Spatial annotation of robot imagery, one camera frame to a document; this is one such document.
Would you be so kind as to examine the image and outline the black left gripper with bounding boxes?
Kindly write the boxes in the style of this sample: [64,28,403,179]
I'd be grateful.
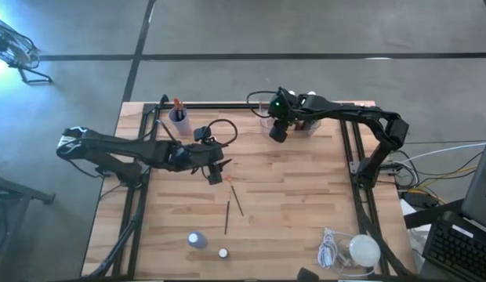
[176,125,234,186]

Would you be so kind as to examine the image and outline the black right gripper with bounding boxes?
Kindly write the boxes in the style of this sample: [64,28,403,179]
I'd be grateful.
[267,86,307,144]

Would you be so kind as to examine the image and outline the clear plastic bin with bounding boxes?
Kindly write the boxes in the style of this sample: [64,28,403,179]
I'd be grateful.
[259,98,322,138]

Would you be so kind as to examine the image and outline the black fan paintbrush orange bristles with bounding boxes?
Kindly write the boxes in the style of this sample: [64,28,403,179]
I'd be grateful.
[223,175,245,218]

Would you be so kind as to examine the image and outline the large purple paint bottle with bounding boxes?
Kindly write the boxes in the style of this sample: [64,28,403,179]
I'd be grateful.
[187,230,208,250]

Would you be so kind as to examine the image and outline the lavender plastic cup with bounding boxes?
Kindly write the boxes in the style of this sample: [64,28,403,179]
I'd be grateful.
[168,106,194,137]

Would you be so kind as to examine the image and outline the small black object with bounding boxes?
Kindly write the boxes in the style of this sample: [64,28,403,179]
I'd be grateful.
[296,267,321,282]

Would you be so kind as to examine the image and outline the black desk beam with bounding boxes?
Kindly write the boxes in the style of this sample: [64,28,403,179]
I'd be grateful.
[403,198,466,230]

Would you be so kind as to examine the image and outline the white plastic bag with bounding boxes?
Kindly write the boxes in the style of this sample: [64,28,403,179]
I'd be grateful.
[399,199,428,271]

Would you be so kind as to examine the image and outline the black equipment stand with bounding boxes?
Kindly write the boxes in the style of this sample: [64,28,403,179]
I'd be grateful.
[0,170,56,205]

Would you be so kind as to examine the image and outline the grey laptop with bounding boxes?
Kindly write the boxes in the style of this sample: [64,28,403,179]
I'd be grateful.
[461,127,486,232]

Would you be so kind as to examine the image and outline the black keyboard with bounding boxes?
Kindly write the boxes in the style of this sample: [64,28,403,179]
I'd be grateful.
[422,211,486,281]

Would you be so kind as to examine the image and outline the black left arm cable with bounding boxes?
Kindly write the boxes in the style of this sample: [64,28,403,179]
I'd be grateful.
[148,117,240,150]

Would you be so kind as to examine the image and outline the white coiled cable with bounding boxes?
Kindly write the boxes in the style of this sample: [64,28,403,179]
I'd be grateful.
[317,228,346,270]

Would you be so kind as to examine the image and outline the black floor cables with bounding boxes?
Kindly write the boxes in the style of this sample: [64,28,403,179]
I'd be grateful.
[391,150,424,190]

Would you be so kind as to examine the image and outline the white floor cable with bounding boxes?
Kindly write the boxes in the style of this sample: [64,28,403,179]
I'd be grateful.
[399,143,486,164]

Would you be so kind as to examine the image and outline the yellow floor cable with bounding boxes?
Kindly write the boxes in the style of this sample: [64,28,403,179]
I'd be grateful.
[407,166,479,197]

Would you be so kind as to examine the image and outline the wire-cage floor fan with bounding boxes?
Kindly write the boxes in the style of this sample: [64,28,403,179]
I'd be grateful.
[0,15,54,85]

